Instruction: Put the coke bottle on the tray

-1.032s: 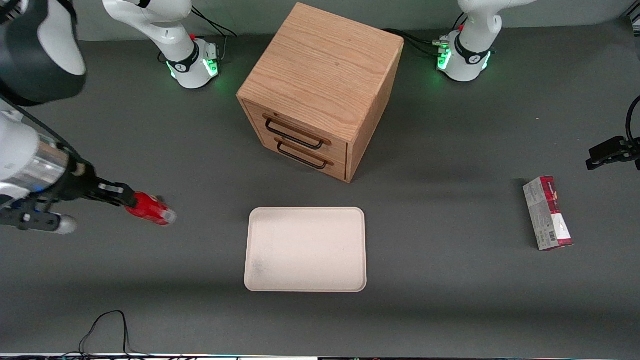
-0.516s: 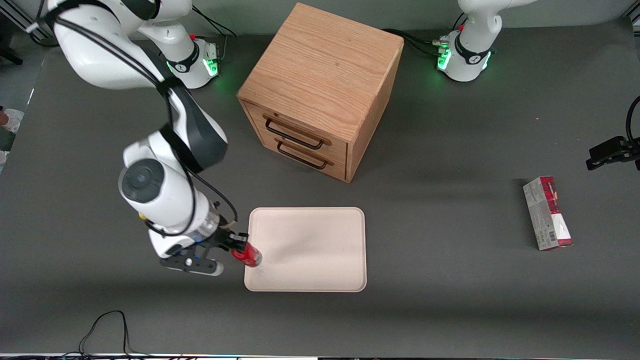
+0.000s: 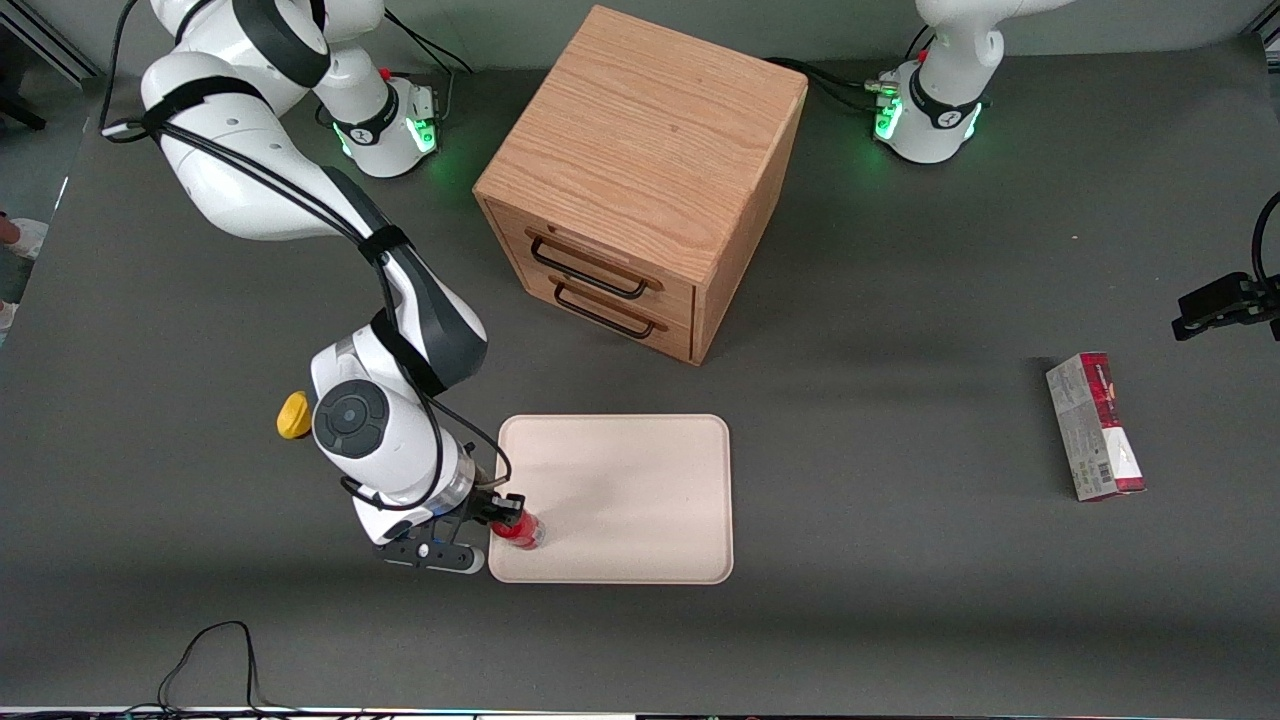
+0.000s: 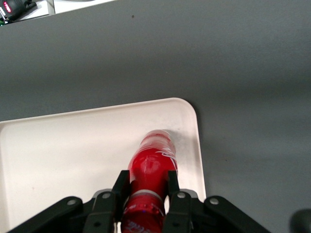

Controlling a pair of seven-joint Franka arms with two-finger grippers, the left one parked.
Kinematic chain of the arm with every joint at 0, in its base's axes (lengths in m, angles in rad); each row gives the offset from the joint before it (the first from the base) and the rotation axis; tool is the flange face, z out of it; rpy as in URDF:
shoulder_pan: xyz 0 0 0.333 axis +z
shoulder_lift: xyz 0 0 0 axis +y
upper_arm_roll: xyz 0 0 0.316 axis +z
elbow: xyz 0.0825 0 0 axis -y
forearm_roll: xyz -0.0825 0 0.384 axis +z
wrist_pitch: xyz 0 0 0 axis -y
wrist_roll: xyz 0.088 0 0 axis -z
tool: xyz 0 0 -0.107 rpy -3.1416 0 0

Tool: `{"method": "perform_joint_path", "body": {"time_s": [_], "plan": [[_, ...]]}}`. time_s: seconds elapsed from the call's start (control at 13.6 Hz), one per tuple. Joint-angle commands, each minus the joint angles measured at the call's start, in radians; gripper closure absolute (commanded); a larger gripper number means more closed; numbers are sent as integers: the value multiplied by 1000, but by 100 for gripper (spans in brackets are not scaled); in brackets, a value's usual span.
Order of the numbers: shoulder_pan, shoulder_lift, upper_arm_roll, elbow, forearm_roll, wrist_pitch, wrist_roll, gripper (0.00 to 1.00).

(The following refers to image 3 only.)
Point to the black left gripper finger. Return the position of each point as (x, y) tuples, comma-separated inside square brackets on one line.
[(1208, 305)]

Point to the white and red shoe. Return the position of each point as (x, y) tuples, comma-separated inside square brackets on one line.
[(25, 237)]

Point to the beige plastic tray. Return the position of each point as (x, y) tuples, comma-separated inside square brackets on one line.
[(630, 490)]

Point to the wooden drawer cabinet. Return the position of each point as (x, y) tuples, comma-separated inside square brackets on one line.
[(650, 150)]

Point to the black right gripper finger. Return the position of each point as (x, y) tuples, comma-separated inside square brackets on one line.
[(503, 503), (497, 520)]

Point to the aluminium frame rail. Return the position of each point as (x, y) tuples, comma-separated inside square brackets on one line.
[(55, 45)]

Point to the red and grey carton box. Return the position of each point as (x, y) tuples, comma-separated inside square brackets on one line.
[(1095, 425)]

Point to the yellow lemon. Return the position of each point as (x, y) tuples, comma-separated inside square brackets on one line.
[(292, 415)]

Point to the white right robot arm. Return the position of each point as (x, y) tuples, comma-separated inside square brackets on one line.
[(260, 170)]

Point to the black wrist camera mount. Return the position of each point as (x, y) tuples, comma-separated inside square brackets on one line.
[(435, 555)]

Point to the red coke bottle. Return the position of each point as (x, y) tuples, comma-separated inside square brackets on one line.
[(528, 532)]

